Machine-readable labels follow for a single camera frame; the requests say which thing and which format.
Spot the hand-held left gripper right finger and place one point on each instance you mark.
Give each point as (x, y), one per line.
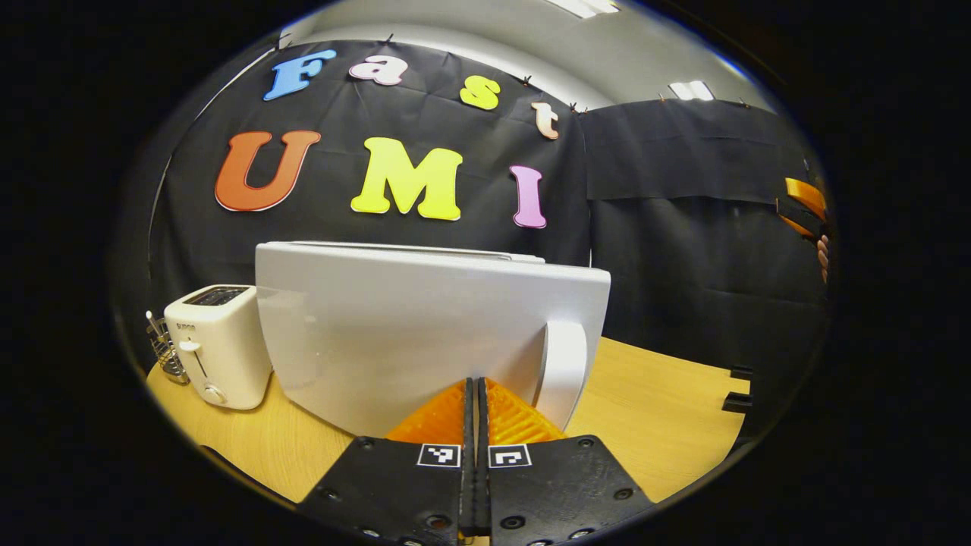
(569, 485)

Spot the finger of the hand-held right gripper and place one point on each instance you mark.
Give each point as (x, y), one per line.
(802, 205)

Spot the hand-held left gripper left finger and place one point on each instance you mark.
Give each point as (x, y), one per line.
(387, 485)

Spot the white microwave oven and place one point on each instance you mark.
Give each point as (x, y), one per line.
(394, 326)

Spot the small ceiling light panel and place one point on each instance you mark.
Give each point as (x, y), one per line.
(690, 90)

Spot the black table clamp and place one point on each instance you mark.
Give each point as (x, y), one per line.
(741, 372)
(736, 403)

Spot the cream white toaster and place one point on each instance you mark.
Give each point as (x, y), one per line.
(220, 349)

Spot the large ceiling light panel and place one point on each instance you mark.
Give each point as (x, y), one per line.
(584, 6)

